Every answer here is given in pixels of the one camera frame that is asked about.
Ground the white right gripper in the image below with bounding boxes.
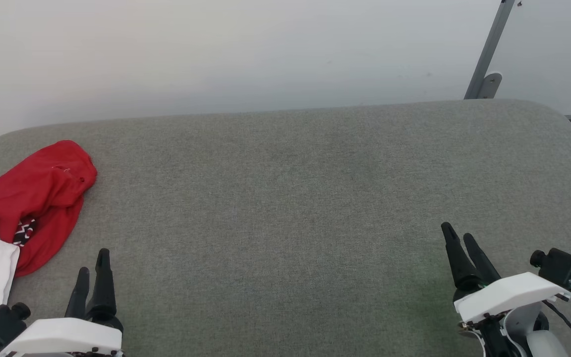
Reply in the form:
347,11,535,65
441,222,571,325

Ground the red and white jersey shirt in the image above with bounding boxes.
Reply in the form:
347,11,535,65
0,140,98,329

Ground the grey metal pole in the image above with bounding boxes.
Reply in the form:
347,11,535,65
464,0,516,100

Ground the grey fabric sofa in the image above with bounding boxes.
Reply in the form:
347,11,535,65
0,99,571,357

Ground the grey pole bracket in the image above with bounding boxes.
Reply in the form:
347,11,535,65
476,72,503,100

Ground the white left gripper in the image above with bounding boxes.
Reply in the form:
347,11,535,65
0,248,124,357

